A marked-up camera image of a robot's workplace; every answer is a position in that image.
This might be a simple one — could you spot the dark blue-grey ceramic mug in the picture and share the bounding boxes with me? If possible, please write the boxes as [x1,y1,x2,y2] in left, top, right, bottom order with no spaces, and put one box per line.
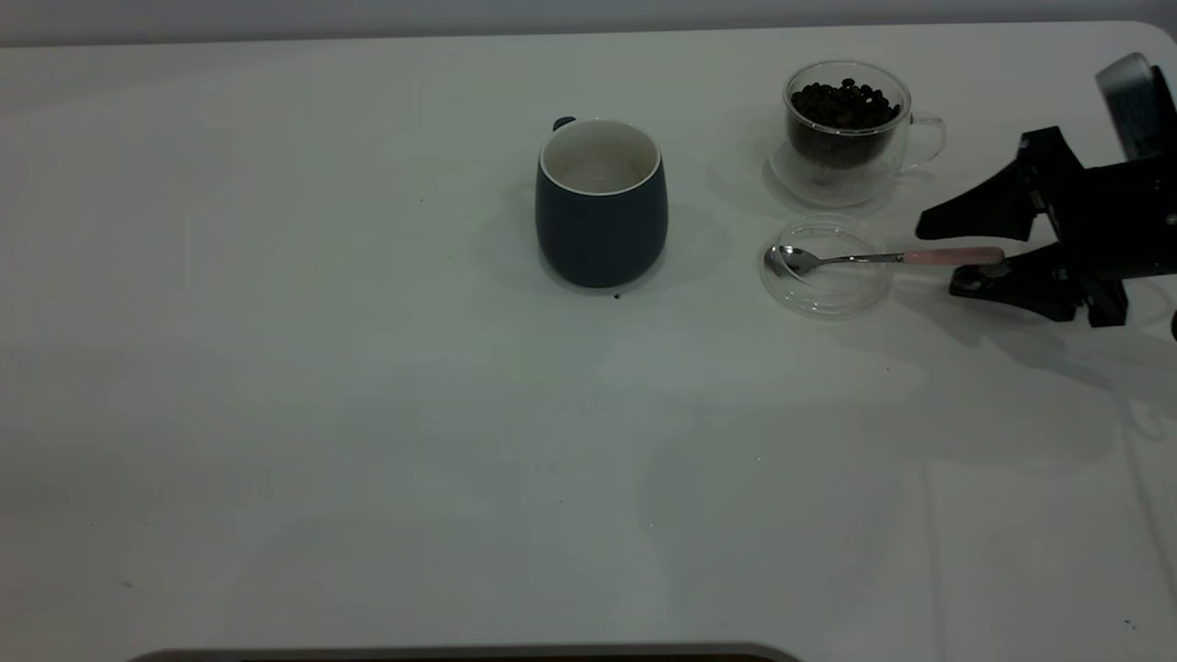
[535,116,669,290]

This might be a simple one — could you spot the clear glass saucer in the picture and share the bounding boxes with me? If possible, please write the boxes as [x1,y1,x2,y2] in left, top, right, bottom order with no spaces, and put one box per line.
[760,215,894,321]

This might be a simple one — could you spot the dark coffee beans pile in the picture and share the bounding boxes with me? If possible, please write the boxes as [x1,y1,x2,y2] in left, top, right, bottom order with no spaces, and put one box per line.
[788,79,903,172]

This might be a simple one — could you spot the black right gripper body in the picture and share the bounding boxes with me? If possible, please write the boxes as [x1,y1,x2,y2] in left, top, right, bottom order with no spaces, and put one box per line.
[1048,154,1177,328]

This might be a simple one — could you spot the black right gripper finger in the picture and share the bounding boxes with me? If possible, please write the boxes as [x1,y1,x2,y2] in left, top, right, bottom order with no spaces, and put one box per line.
[950,243,1080,323]
[915,127,1085,243]

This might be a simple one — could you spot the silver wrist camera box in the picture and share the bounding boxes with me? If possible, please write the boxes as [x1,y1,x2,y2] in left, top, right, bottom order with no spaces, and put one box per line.
[1094,52,1177,163]

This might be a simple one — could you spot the clear glass handled cup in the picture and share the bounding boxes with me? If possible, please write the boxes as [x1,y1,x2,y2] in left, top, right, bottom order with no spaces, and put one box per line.
[767,61,947,209]

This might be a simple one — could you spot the pink handled metal spoon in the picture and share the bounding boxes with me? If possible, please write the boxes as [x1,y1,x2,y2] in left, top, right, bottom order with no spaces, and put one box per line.
[766,244,1006,277]

